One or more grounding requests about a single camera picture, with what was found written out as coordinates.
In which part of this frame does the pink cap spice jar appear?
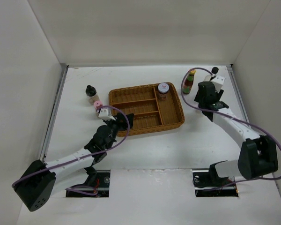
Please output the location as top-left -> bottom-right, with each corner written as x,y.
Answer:
93,100 -> 103,117

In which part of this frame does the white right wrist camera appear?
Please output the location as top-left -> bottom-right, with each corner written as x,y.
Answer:
210,75 -> 225,92

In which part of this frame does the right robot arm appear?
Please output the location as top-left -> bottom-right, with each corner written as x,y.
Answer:
194,81 -> 278,186

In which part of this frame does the brown wicker divided basket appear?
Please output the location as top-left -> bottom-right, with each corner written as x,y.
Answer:
108,82 -> 185,136

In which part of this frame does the yellow cap chili sauce bottle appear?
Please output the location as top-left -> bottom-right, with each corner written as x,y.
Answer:
182,69 -> 196,95

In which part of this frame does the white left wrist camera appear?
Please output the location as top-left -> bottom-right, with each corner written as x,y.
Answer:
98,108 -> 115,121

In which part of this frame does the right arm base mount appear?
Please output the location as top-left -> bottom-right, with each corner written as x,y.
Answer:
192,170 -> 238,197

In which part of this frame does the black cap clear vinegar bottle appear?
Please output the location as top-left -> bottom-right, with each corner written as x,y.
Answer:
204,67 -> 219,81

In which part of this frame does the black cap spice jar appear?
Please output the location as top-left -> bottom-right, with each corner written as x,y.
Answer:
85,85 -> 99,105

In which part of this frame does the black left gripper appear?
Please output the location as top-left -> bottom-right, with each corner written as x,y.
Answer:
103,113 -> 133,150

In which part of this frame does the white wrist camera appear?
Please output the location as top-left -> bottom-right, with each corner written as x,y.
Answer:
98,108 -> 115,121
210,75 -> 225,92

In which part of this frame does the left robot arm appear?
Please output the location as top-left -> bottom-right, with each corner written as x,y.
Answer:
12,112 -> 134,212

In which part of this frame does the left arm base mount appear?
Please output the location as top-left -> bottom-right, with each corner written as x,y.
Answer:
66,168 -> 111,198

